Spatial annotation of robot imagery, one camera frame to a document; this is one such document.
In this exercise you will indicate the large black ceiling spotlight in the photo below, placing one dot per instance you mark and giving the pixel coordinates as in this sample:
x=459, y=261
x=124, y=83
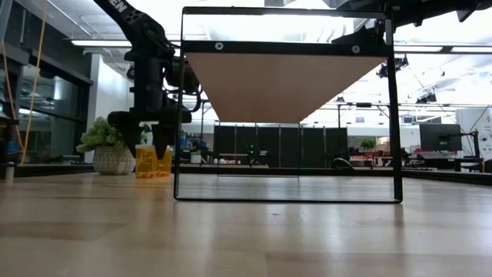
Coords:
x=397, y=63

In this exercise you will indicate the background black robot arm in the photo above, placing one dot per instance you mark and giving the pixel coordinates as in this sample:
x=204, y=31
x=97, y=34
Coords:
x=253, y=154

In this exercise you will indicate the black partition panels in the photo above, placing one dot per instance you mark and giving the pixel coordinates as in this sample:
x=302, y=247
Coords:
x=315, y=146

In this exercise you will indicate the orange medicine bottle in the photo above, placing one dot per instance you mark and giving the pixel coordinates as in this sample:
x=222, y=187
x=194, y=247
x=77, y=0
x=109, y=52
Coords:
x=146, y=166
x=167, y=169

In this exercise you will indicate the black computer monitor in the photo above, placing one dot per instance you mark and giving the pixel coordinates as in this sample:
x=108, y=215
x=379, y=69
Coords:
x=440, y=136

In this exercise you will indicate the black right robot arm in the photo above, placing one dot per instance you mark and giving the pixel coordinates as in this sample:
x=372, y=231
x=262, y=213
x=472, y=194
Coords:
x=434, y=13

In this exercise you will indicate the black frame wooden shelf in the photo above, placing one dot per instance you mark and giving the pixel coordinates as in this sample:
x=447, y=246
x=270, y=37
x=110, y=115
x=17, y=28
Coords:
x=284, y=48

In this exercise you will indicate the green plant in white pot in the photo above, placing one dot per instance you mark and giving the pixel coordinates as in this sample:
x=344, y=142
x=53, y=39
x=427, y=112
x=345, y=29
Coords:
x=107, y=161

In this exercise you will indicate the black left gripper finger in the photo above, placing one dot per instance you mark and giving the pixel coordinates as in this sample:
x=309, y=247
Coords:
x=128, y=127
x=163, y=134

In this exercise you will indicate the small black track spotlight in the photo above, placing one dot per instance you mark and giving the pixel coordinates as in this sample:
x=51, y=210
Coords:
x=427, y=98

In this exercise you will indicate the black chair back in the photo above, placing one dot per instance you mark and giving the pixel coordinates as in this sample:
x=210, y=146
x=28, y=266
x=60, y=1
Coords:
x=336, y=164

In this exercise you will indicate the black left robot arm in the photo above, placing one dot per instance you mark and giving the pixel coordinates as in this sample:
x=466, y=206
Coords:
x=134, y=19

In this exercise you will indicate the grey metal post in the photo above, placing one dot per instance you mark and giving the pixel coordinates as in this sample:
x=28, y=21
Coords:
x=9, y=173

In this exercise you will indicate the small green background plant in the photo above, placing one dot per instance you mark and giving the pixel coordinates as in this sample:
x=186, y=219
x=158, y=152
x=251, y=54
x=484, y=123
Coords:
x=368, y=144

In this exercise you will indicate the long white ceiling light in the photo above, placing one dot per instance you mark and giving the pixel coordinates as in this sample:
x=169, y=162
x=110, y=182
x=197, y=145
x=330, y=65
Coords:
x=100, y=43
x=423, y=49

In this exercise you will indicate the white printed board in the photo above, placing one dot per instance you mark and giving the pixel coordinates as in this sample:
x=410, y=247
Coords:
x=471, y=119

